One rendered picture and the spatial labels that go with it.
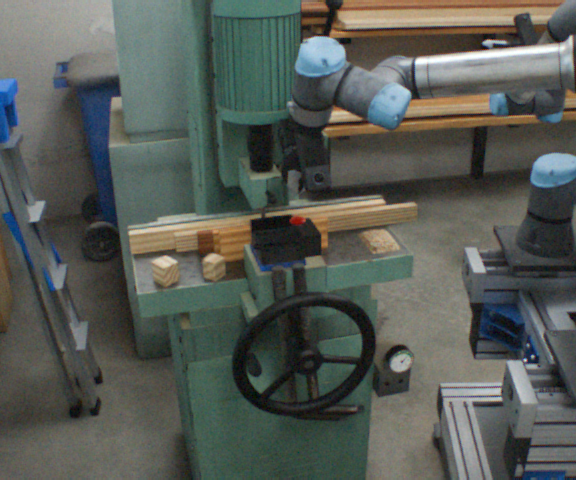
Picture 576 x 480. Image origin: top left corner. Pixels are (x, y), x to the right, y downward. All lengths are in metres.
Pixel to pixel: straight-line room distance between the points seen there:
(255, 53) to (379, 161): 2.89
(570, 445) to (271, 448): 0.71
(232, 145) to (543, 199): 0.75
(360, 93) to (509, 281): 0.83
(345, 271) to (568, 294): 0.62
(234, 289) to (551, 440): 0.71
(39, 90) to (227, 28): 2.53
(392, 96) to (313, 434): 0.93
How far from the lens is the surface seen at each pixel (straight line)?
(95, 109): 3.21
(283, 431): 1.71
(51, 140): 3.90
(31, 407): 2.65
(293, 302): 1.27
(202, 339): 1.50
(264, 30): 1.36
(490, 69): 1.19
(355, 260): 1.50
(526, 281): 1.80
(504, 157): 4.56
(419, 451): 2.34
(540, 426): 1.41
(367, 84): 1.11
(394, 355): 1.59
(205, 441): 1.68
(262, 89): 1.38
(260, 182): 1.48
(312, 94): 1.14
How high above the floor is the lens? 1.62
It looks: 27 degrees down
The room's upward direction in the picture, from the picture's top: 1 degrees counter-clockwise
